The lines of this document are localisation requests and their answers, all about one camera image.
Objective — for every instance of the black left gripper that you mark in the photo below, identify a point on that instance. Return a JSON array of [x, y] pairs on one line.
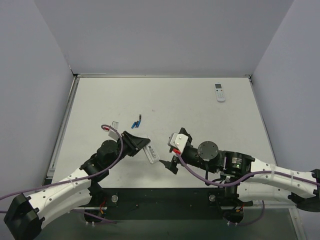
[[130, 143]]

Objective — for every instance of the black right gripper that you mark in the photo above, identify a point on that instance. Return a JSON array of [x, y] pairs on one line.
[[176, 160]]

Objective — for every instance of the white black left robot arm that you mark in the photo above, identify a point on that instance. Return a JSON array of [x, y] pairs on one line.
[[28, 215]]

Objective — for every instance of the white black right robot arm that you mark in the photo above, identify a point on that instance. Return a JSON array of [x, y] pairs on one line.
[[243, 178]]

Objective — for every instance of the small white remote control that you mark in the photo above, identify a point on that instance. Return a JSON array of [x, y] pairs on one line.
[[219, 92]]

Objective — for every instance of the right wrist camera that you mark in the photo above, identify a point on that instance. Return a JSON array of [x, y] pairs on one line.
[[177, 143]]

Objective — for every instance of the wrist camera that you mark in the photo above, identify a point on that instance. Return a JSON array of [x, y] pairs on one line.
[[111, 131], [177, 143]]

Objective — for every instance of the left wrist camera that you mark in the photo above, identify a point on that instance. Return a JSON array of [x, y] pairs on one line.
[[111, 131]]

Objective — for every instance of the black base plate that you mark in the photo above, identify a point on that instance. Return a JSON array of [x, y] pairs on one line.
[[207, 203]]

